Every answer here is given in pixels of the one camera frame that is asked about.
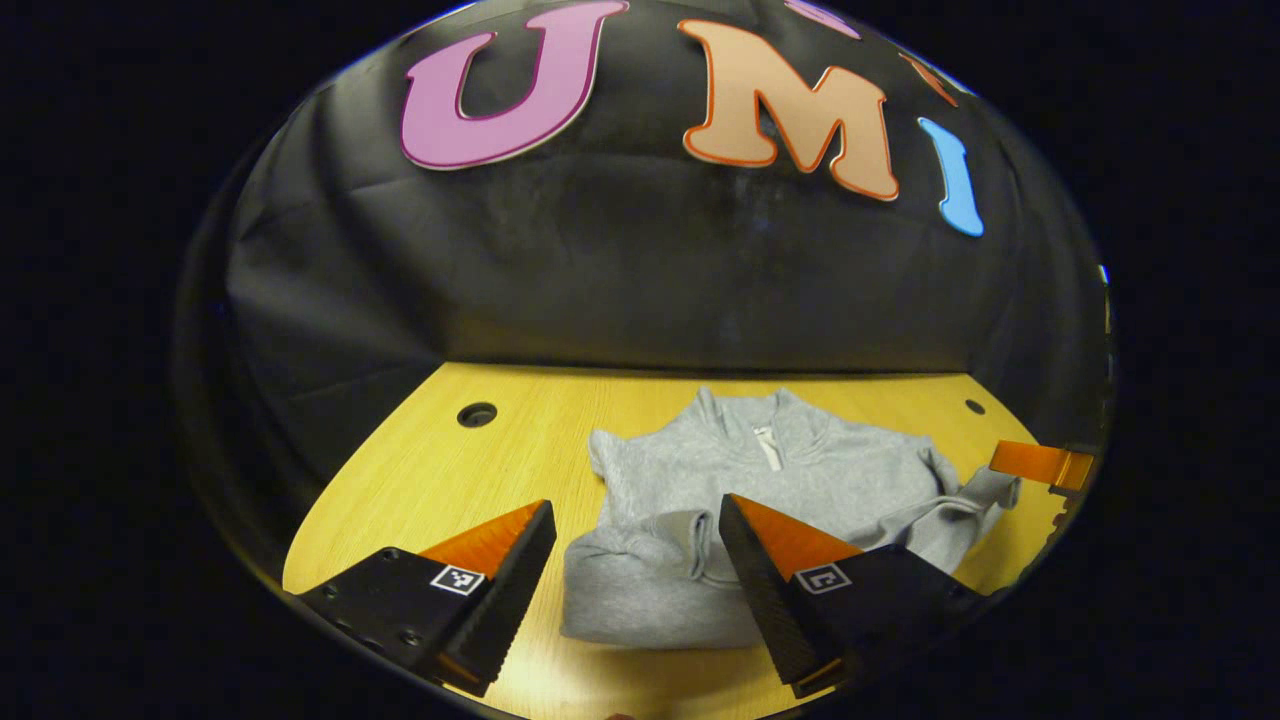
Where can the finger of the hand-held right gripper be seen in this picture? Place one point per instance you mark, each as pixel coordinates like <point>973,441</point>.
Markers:
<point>1040,463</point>

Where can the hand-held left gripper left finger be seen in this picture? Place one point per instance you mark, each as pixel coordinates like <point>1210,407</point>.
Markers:
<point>505,600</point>

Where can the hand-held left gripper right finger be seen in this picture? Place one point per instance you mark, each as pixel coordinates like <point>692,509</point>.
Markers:
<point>770,600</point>

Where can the grey zip-neck sweatshirt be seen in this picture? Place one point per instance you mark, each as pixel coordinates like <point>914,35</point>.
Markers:
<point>830,470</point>

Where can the black backdrop cloth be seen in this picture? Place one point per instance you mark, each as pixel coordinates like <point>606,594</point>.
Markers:
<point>650,280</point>

